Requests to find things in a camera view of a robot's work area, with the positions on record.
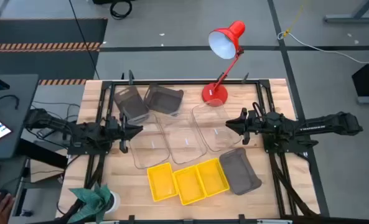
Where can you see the clear plastic bin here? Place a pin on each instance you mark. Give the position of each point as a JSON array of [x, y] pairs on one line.
[[150, 149], [213, 124], [184, 140]]

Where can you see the yellow plastic basket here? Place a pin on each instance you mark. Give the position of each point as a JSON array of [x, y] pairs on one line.
[[188, 186], [161, 182], [212, 177]]

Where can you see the grey desk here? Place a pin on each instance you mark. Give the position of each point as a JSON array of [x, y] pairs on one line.
[[19, 93]]

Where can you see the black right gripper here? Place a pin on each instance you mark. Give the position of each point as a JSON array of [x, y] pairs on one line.
[[251, 126]]

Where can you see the black computer mouse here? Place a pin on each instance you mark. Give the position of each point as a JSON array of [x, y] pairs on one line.
[[3, 192]]

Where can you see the white plant pot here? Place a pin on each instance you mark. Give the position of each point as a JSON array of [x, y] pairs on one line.
[[115, 202]]

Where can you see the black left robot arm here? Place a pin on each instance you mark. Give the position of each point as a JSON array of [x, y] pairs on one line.
[[63, 127]]

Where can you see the black hazard-striped floor mat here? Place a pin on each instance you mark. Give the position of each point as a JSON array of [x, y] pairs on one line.
[[47, 31]]

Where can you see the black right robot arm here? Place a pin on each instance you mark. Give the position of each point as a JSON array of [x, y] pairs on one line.
[[327, 123]]

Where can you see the green cloth on cup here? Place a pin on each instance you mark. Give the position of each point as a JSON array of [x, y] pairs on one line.
[[91, 202]]

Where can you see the grey table base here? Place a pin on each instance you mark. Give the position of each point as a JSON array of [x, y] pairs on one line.
[[355, 18]]

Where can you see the grey plastic basket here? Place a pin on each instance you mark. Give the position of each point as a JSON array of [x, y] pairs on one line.
[[164, 99], [130, 102], [240, 171]]

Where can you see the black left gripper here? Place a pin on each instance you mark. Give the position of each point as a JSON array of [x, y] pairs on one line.
[[123, 130]]

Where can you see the red desk lamp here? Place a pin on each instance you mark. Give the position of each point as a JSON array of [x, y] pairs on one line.
[[215, 93]]

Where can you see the black metal table frame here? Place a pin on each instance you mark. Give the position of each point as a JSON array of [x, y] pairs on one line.
[[171, 82]]

